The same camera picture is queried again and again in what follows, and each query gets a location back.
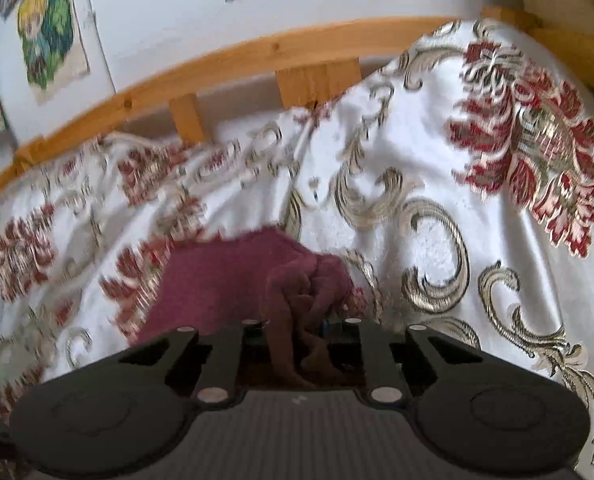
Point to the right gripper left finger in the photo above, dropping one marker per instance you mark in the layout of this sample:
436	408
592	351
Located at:
238	360

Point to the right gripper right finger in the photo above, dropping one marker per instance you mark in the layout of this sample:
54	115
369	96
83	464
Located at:
360	352

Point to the maroon long-sleeve sweater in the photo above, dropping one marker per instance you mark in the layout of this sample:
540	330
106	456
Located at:
263	276

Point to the floral white satin bedspread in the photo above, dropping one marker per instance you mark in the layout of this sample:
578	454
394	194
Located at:
455	179

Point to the blond character green poster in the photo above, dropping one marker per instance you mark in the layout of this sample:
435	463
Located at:
49	34

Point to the wooden bed frame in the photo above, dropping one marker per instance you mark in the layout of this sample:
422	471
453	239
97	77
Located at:
311	65

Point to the white wall pipe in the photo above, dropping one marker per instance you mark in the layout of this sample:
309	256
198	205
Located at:
91	21

